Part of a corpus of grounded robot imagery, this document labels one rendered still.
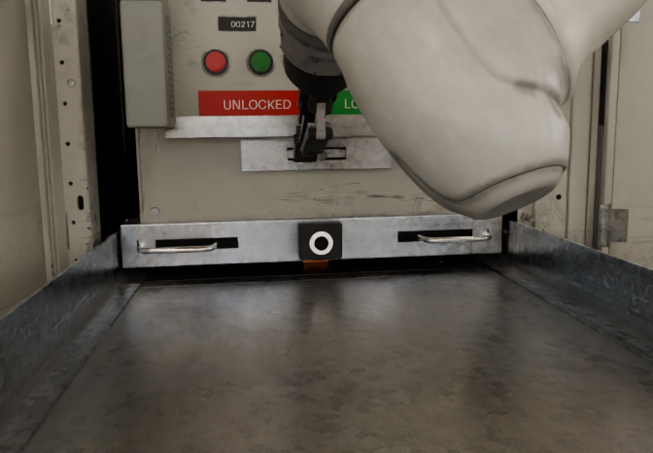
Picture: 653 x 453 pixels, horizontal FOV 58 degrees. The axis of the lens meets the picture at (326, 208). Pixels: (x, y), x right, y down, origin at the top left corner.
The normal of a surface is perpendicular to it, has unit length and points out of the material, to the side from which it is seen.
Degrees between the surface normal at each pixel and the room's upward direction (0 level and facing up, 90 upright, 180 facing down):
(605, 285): 90
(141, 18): 90
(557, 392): 0
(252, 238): 90
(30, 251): 90
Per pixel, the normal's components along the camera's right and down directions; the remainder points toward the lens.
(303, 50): -0.48, 0.79
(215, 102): 0.12, 0.13
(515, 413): -0.01, -0.99
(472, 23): -0.06, -0.33
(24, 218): 0.99, 0.01
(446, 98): -0.35, -0.03
